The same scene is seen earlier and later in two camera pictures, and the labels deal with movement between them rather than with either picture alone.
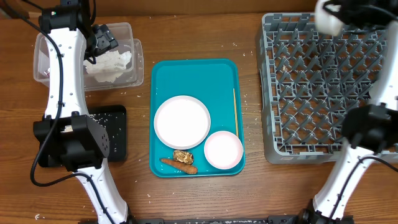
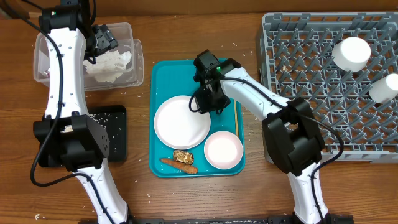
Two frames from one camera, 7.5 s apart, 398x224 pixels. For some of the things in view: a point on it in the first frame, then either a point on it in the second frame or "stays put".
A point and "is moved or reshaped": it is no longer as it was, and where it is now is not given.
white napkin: (108, 66) stays put
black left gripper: (106, 39) stays put
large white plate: (182, 122) stays put
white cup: (324, 22) is moved or reshaped
